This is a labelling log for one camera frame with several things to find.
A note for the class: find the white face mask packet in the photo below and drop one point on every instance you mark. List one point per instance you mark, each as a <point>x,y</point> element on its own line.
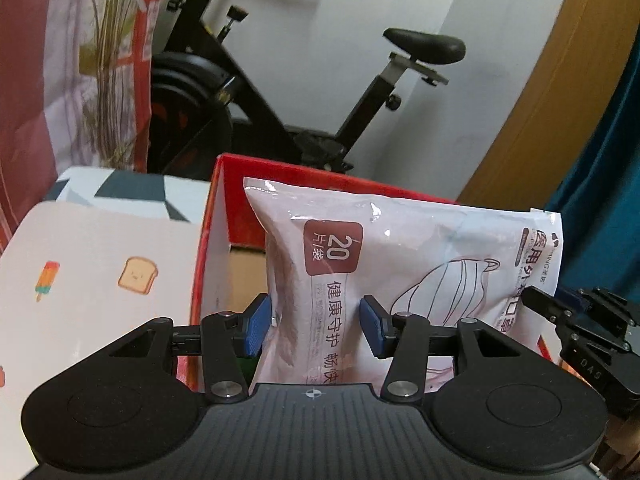
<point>410,240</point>

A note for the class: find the red cardboard box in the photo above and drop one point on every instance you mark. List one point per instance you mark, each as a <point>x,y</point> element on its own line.
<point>215,240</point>

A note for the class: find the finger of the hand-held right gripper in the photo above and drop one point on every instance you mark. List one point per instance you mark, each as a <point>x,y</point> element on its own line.
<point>547,305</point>

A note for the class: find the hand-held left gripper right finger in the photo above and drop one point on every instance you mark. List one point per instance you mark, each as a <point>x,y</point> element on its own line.
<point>374,327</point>

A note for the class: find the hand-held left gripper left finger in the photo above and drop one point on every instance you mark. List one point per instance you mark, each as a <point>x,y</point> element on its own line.
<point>257,327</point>

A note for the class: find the teal curtain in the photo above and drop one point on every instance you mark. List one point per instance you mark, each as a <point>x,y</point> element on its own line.
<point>605,185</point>

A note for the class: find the pink printed backdrop cloth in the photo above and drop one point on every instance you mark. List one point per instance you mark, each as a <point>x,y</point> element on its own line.
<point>50,70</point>

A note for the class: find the wooden door frame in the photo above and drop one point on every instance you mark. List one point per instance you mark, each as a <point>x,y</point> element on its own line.
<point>555,100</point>

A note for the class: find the black exercise bike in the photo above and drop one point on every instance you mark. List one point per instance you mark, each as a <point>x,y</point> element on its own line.
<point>200,75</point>

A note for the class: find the white printed tablecloth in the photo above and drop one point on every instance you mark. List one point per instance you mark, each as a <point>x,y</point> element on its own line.
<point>75,240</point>

